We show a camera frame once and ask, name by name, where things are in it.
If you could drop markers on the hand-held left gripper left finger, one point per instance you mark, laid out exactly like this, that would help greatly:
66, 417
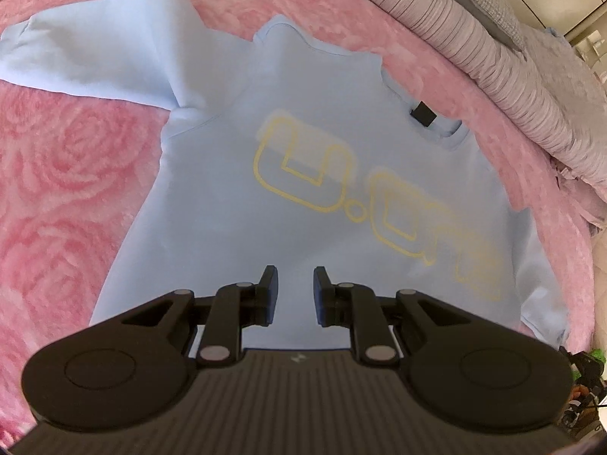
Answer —
271, 294

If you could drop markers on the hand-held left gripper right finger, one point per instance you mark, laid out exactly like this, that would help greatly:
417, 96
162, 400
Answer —
319, 296

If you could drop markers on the light blue sweatshirt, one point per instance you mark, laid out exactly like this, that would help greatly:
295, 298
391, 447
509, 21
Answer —
227, 189

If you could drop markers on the pink floral blanket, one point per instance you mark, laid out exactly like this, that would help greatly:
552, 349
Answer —
61, 185

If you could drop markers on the grey striped quilt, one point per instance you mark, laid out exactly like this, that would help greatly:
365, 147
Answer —
498, 52

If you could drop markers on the white shelf unit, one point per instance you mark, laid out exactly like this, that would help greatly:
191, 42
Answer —
593, 50

